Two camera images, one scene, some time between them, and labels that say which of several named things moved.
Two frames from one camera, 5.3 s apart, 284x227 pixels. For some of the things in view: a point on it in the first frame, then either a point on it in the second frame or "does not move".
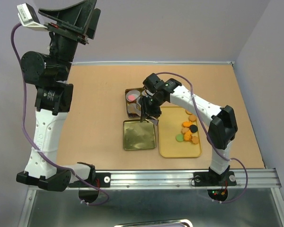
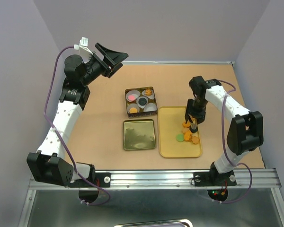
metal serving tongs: x=153 y=120 → x=193 y=123
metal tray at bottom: x=181 y=223 does not move
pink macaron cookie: x=131 y=97 does not move
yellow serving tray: x=170 y=125 does not move
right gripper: x=145 y=109 → x=200 y=116
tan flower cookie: x=195 y=139 does not move
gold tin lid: x=138 y=135 does not move
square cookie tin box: x=133 y=100 does not move
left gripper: x=76 y=16 → x=111 y=61
